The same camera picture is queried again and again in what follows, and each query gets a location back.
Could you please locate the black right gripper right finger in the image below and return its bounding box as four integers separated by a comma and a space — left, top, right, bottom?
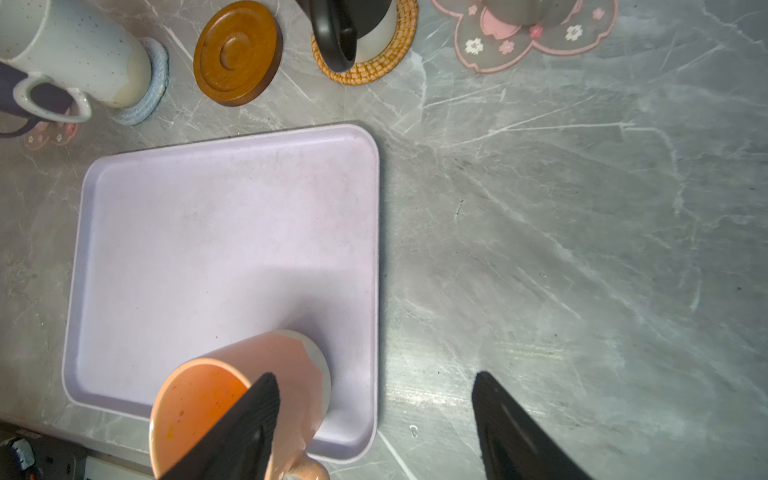
471, 371, 591, 480

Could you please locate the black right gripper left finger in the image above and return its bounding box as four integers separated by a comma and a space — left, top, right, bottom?
159, 373, 280, 480

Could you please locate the orange mug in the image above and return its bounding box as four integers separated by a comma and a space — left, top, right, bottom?
149, 330, 332, 479

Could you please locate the clear glass round coaster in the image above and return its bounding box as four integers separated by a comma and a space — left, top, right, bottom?
110, 37, 169, 126

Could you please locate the brown wooden round coaster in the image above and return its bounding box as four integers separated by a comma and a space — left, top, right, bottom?
193, 1, 283, 107

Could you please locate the woven rattan round coaster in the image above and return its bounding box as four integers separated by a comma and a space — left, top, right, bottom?
312, 1, 419, 86

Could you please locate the pink cherry blossom coaster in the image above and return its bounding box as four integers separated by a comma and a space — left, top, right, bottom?
433, 1, 619, 74

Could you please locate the black mug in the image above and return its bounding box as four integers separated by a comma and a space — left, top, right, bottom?
296, 0, 397, 73

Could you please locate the grey mug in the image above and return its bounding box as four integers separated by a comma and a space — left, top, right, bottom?
485, 0, 578, 27

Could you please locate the white cream mug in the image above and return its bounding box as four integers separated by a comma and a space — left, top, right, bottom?
1, 0, 152, 123

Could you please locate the lavender serving tray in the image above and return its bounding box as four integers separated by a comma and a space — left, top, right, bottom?
62, 124, 380, 463

